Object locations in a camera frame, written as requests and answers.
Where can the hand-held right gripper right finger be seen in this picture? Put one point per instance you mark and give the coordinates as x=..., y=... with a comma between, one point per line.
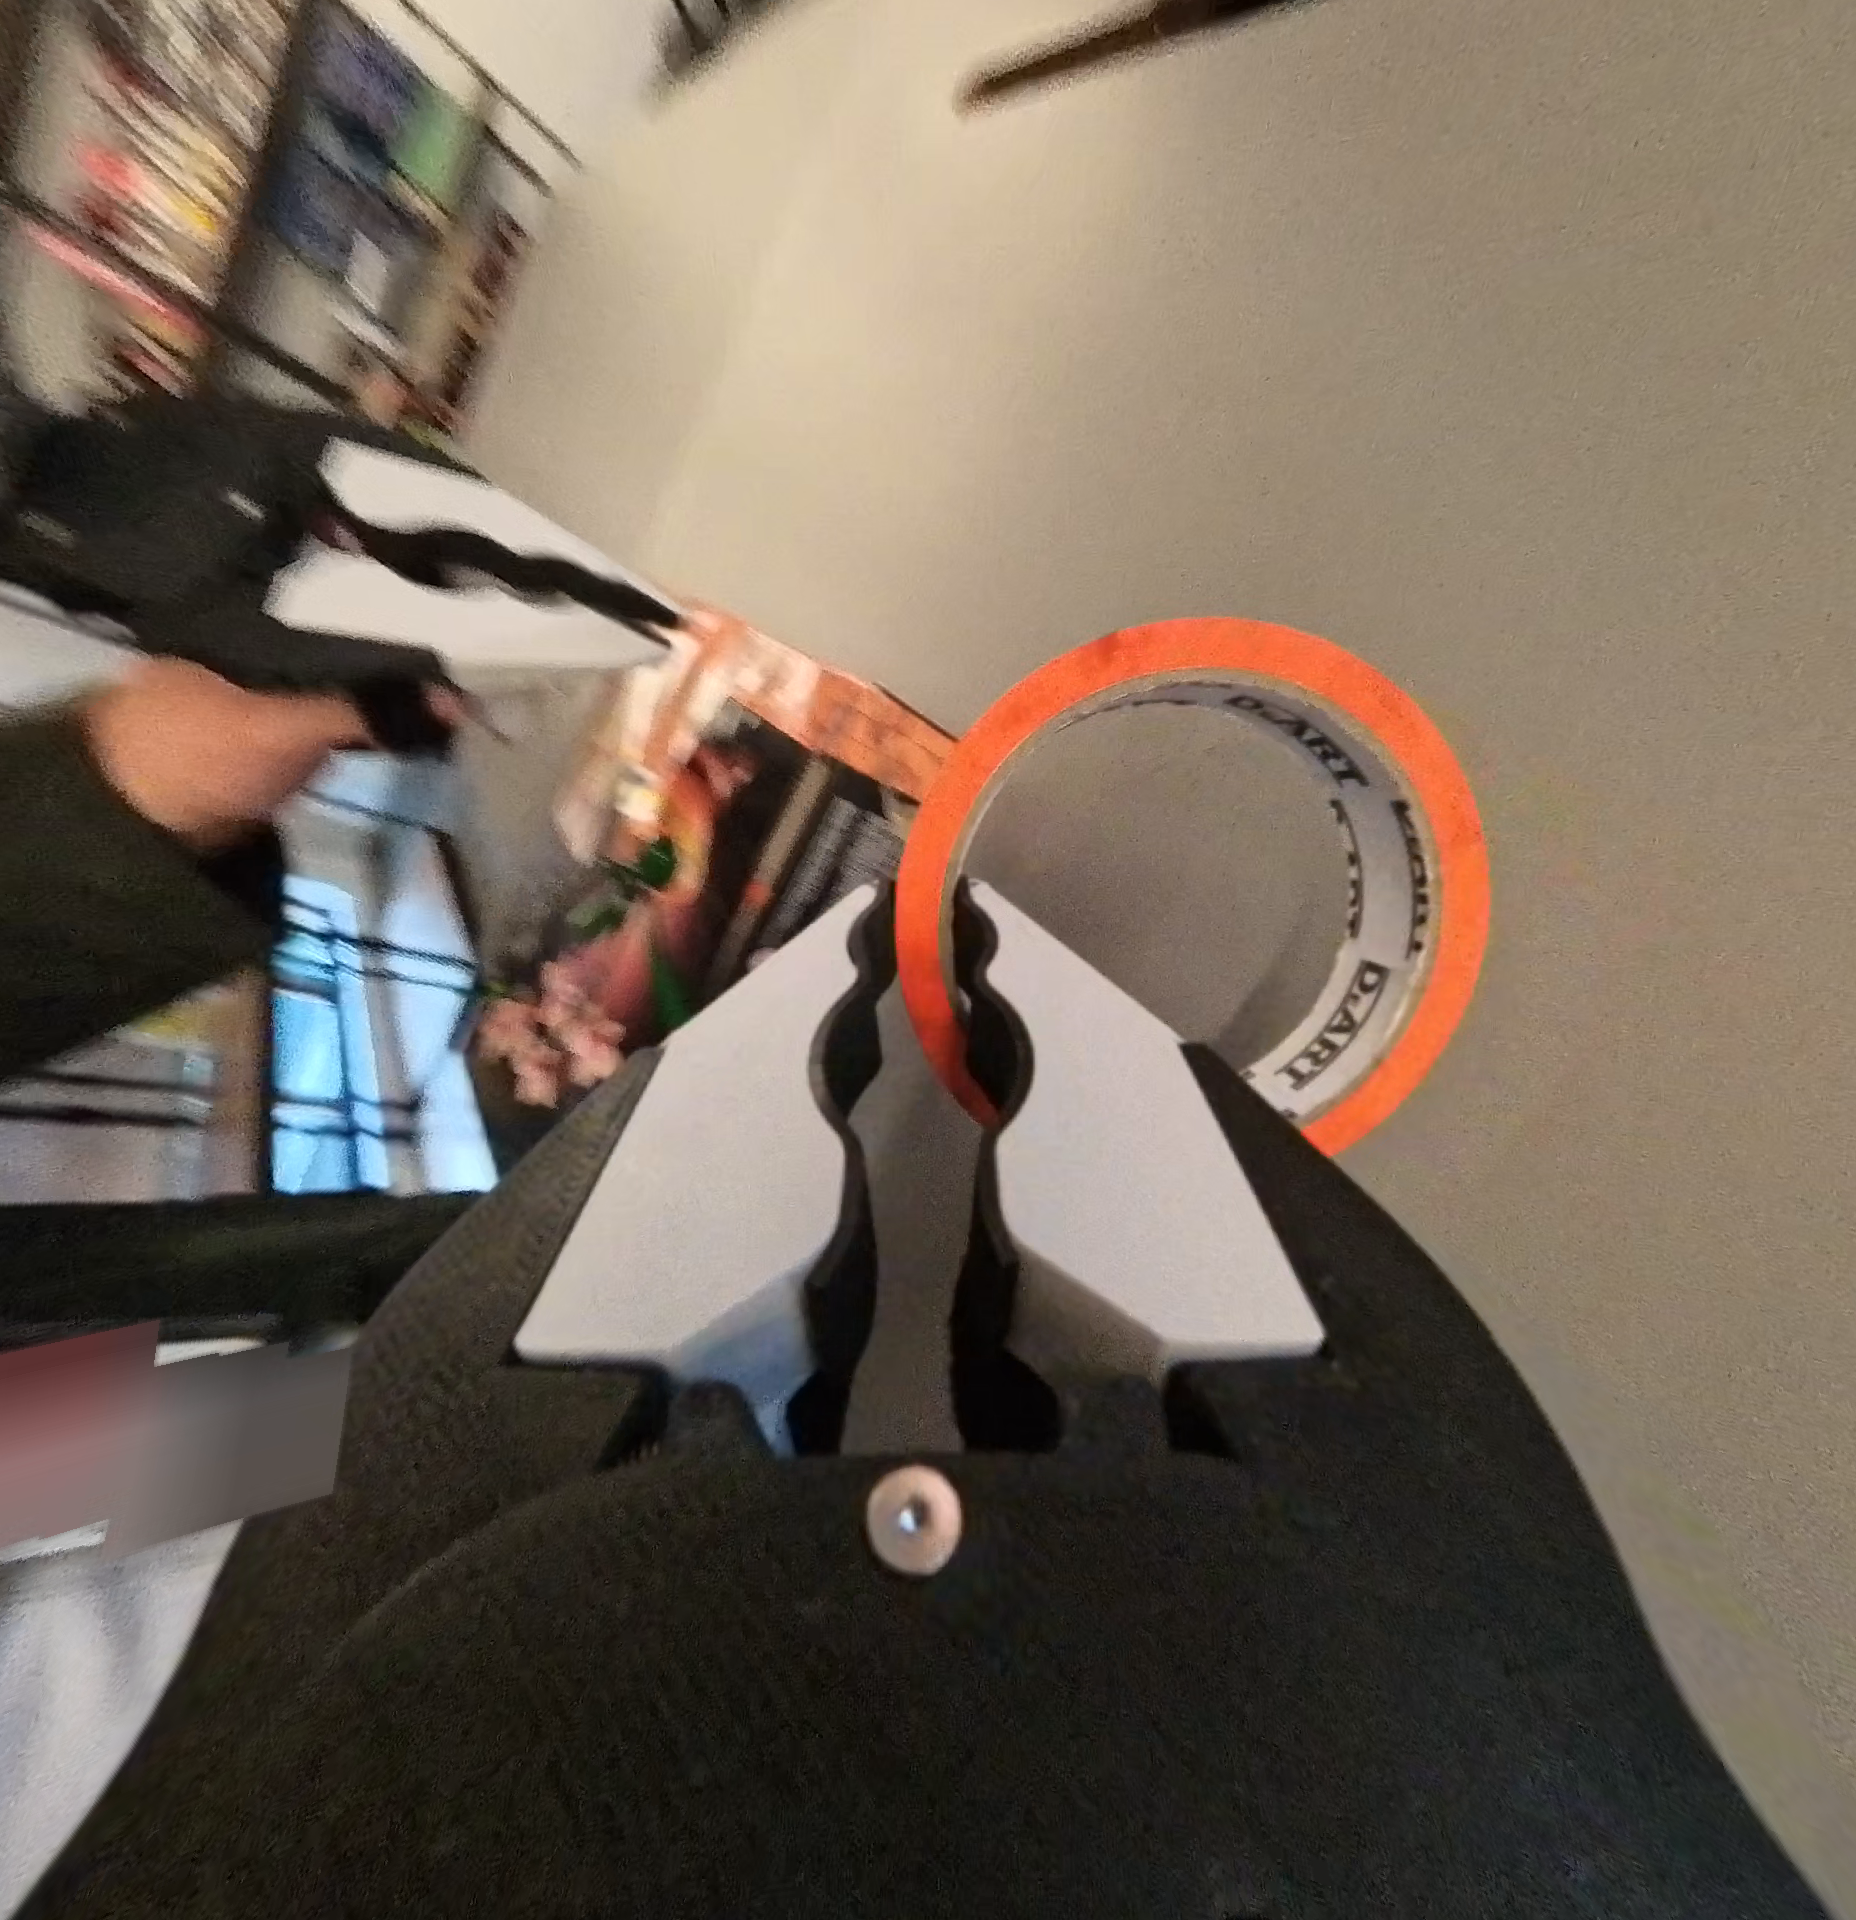
x=1154, y=1201

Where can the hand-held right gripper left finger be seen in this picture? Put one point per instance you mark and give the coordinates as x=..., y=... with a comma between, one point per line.
x=687, y=1201

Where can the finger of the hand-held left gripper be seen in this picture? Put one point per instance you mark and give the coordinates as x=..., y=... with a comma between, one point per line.
x=462, y=615
x=462, y=501

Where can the black shelving rack with goods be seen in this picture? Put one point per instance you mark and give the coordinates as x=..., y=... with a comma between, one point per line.
x=147, y=179

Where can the black flower-print cardboard box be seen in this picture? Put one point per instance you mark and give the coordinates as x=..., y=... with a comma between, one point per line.
x=750, y=842

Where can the orange tape roll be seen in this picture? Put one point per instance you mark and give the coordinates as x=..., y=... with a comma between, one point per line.
x=1405, y=720

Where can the person's left hand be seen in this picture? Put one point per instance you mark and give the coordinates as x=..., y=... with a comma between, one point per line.
x=207, y=750

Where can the person's white shirt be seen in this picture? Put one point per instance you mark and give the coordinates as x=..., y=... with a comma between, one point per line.
x=57, y=1727

